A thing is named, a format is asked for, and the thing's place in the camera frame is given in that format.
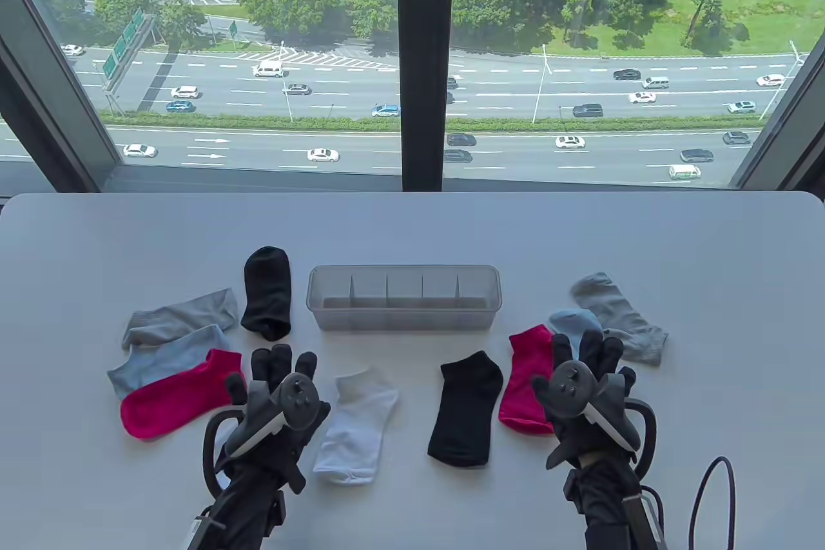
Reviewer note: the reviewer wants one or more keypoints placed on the person's right hand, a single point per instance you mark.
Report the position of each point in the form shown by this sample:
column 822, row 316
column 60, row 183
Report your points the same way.
column 596, row 350

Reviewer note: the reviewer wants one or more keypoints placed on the black sock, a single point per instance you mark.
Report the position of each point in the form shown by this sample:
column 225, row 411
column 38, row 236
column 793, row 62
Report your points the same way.
column 266, row 292
column 465, row 408

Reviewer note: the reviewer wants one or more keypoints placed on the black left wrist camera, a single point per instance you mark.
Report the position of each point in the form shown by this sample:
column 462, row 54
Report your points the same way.
column 276, row 511

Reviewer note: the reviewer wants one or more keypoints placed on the clear plastic divided organizer box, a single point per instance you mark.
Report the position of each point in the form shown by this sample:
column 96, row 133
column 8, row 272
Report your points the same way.
column 406, row 318

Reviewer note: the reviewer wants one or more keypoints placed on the person's left hand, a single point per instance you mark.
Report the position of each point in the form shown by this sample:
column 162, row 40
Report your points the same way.
column 271, row 366

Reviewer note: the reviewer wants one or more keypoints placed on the white sock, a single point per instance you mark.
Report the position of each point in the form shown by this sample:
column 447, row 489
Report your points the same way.
column 354, row 427

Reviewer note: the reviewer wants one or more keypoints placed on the grey hand controller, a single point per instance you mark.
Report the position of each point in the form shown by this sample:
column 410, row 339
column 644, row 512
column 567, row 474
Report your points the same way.
column 296, row 392
column 570, row 382

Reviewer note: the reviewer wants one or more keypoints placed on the grey sock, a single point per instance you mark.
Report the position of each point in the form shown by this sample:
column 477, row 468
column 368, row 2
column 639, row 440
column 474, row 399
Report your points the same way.
column 180, row 318
column 612, row 311

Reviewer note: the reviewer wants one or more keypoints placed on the light blue sock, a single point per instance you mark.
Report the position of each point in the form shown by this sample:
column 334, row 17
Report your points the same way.
column 573, row 321
column 161, row 363

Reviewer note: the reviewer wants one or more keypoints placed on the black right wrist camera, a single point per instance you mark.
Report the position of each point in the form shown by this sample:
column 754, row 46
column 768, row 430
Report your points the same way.
column 572, row 489

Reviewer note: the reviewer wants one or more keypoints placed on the green road sign gantry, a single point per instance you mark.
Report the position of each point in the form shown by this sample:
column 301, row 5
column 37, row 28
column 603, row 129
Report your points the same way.
column 122, row 44

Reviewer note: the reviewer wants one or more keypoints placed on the black right forearm module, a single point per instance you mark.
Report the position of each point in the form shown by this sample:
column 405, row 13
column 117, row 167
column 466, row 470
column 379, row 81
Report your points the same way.
column 644, row 524

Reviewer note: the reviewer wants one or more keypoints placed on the dark window frame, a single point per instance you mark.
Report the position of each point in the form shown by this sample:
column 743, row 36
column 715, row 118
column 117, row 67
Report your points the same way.
column 422, row 60

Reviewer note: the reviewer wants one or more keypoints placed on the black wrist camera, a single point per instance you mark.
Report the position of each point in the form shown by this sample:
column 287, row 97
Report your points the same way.
column 276, row 511
column 572, row 489

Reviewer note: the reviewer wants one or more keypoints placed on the black left forearm module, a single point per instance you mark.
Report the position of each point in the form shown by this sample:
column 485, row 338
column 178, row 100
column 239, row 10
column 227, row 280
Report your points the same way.
column 205, row 534

